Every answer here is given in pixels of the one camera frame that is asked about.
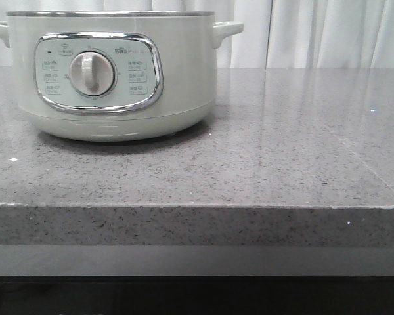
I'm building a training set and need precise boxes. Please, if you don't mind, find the pale green electric cooking pot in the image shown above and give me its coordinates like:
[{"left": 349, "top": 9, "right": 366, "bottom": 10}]
[{"left": 0, "top": 10, "right": 244, "bottom": 142}]

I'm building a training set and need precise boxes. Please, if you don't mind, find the white pleated curtain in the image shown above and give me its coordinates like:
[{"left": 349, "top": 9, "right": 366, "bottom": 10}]
[{"left": 0, "top": 1, "right": 394, "bottom": 69}]

